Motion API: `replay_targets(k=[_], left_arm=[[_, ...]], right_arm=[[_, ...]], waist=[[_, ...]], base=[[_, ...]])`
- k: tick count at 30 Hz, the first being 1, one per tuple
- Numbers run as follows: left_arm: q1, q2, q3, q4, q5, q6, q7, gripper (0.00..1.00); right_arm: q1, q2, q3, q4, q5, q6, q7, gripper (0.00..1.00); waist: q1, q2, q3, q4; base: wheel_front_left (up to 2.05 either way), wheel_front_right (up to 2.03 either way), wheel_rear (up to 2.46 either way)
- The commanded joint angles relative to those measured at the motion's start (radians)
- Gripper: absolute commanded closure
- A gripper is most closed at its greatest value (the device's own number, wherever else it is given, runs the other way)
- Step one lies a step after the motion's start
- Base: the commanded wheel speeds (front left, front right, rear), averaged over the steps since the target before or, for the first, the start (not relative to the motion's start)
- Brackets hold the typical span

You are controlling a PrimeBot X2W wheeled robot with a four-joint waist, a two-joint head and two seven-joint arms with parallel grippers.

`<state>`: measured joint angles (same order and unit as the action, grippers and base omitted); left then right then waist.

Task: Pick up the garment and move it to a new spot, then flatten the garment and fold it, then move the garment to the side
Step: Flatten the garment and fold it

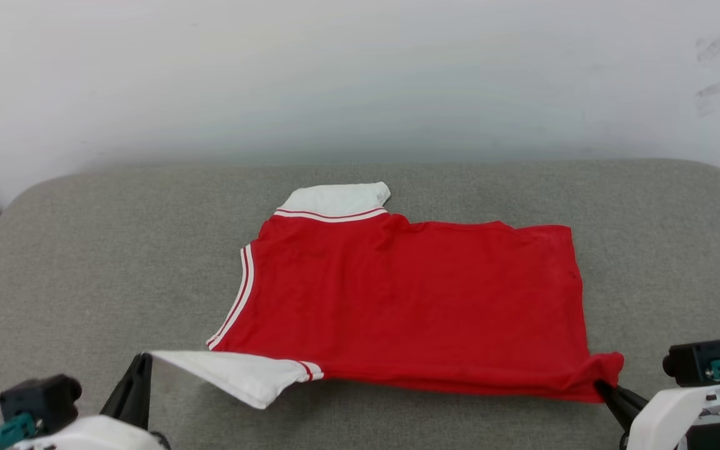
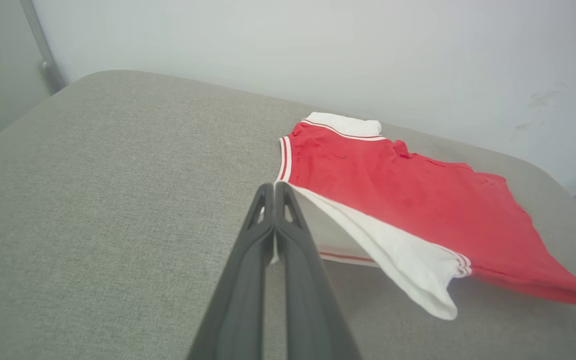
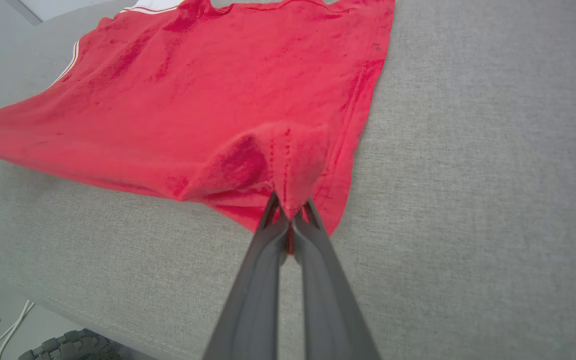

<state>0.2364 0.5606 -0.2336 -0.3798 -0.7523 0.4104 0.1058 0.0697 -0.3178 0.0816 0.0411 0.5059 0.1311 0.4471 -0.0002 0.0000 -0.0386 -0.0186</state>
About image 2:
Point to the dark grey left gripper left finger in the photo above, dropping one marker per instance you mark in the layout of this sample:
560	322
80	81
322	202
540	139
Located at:
240	295

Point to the grey metal pole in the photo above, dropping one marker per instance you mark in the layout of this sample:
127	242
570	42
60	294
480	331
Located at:
43	55

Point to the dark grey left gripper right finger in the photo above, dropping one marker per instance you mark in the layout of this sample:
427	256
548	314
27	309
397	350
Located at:
313	305

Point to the grey fabric sofa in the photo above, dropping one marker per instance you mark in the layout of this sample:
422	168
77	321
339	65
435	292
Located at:
118	200

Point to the red and white shirt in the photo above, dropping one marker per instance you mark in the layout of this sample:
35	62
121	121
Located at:
408	195

